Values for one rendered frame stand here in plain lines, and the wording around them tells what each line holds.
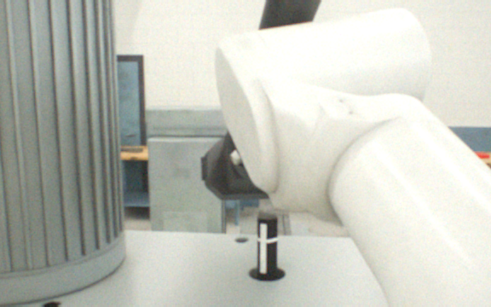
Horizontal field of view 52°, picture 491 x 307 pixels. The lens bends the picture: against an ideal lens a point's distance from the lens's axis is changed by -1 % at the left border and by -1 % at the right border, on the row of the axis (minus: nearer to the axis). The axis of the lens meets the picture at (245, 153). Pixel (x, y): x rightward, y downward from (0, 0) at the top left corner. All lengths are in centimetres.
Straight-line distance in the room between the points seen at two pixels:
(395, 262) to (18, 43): 35
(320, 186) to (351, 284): 28
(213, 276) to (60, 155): 19
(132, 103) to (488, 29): 487
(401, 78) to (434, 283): 16
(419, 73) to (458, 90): 701
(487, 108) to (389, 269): 728
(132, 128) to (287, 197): 710
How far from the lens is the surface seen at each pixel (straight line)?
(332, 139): 23
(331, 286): 50
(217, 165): 47
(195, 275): 52
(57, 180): 47
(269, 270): 51
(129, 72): 728
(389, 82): 31
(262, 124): 24
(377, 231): 21
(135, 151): 676
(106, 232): 52
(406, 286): 19
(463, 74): 733
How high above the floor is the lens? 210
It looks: 11 degrees down
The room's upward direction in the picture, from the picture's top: straight up
